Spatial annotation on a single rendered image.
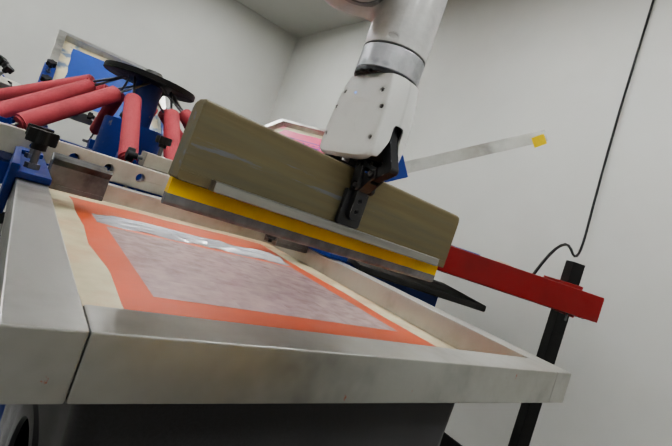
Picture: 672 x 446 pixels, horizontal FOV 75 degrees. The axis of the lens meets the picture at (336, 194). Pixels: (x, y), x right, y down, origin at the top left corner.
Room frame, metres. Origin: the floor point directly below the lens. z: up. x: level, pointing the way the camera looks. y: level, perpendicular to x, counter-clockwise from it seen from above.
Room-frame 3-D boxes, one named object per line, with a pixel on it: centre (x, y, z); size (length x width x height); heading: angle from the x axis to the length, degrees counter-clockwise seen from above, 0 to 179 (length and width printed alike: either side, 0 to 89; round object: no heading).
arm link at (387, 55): (0.51, -0.01, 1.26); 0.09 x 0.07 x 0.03; 36
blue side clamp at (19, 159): (0.71, 0.49, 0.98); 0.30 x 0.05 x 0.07; 36
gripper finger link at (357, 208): (0.47, -0.03, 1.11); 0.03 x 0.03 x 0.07; 36
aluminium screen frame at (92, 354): (0.68, 0.12, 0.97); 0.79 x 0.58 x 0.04; 36
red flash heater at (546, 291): (1.69, -0.66, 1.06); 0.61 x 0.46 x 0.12; 96
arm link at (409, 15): (0.49, 0.03, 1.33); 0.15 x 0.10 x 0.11; 115
